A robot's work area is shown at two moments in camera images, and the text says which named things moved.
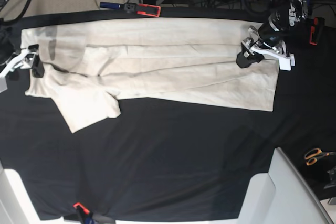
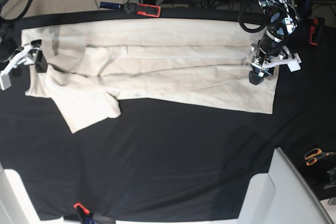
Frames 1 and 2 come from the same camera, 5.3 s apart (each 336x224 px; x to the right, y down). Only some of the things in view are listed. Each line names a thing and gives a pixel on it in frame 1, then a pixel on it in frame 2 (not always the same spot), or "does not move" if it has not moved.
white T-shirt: [85, 67] does not move
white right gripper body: [286, 61] -> [293, 61]
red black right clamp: [316, 30] does not move
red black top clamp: [136, 8] does not move
